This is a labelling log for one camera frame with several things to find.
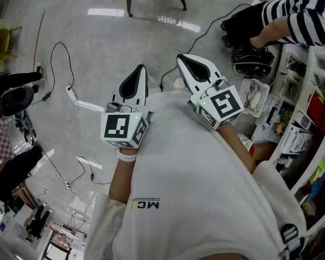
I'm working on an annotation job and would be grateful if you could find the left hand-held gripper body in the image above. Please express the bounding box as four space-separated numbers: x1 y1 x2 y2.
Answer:
100 94 154 150

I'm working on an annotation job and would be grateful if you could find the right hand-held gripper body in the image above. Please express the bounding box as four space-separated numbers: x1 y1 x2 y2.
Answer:
190 76 245 131

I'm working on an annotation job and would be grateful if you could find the person's left forearm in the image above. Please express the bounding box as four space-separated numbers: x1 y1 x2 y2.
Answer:
108 147 138 204

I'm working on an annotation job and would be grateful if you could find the person's right forearm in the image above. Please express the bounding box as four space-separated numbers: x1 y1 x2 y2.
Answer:
215 122 257 175

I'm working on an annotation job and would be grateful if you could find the white wristband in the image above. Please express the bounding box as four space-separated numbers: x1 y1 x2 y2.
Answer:
116 149 138 163

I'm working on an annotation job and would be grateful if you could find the white mesh basket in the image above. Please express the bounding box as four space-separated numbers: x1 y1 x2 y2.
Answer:
238 79 271 118

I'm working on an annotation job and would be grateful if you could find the black bag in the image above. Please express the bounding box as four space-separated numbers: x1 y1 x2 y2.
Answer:
231 44 276 79

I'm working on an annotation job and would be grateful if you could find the brown cardboard box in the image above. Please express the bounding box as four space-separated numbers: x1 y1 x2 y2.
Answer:
249 142 277 164

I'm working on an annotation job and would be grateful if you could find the person's white shirt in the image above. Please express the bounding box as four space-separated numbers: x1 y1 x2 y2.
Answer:
83 90 308 260

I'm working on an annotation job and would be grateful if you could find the white cardboard box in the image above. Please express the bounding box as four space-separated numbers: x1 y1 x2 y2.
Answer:
283 123 313 154

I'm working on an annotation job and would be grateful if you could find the red box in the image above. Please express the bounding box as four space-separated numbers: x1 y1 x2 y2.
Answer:
306 93 325 133

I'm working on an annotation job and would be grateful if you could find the white shelving unit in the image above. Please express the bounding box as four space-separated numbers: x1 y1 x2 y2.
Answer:
268 36 325 227

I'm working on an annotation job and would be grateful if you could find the black round stool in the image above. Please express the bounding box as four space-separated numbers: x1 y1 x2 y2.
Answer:
1 87 35 118

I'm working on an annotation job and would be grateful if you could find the pink checkered cloth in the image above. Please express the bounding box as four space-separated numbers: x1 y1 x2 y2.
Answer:
0 118 17 163

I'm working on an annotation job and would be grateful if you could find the yellow plastic chair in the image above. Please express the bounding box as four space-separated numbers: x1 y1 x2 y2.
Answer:
0 23 23 68

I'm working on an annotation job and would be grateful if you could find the dark framed window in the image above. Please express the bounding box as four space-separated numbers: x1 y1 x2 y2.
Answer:
42 241 72 260

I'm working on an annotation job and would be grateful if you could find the white cable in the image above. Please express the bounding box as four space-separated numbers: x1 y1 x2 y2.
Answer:
56 100 80 184

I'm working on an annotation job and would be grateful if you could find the black looped cable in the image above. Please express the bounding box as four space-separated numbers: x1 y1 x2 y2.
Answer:
44 42 75 97

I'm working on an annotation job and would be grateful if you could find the grey strap buckle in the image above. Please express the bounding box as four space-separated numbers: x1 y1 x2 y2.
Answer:
280 223 302 255

